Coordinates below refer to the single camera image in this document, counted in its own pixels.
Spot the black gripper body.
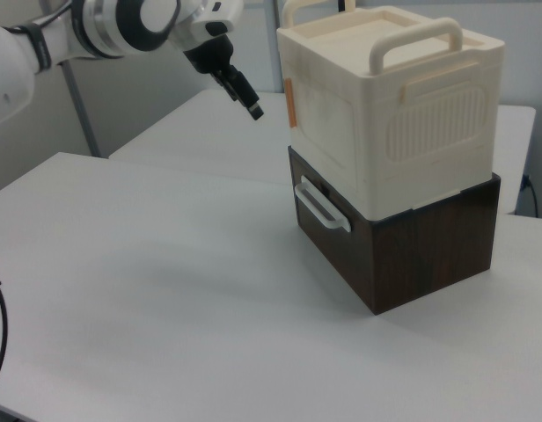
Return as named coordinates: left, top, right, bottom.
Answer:
left=181, top=33, right=236, bottom=76

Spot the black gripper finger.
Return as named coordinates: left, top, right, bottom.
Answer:
left=210, top=69, right=240, bottom=104
left=225, top=63, right=266, bottom=121

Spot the cream cabinet door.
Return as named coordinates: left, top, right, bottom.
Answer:
left=282, top=59, right=359, bottom=185

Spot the cream plastic cabinet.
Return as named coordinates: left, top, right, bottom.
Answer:
left=275, top=0, right=506, bottom=222

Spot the grey metal pole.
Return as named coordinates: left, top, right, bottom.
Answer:
left=61, top=56, right=101, bottom=159

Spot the dark wooden drawer box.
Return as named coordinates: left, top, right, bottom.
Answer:
left=287, top=145, right=503, bottom=317

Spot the orange door handle strip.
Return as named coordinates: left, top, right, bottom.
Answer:
left=285, top=77, right=299, bottom=130

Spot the cream cabinet carry handle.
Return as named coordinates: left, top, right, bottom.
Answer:
left=368, top=18, right=465, bottom=76
left=282, top=0, right=358, bottom=26

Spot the white drawer handle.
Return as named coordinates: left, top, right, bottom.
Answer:
left=293, top=174, right=353, bottom=233

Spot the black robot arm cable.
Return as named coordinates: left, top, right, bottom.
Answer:
left=1, top=0, right=75, bottom=33

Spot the thin black wall cable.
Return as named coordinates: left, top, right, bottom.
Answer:
left=523, top=174, right=541, bottom=218

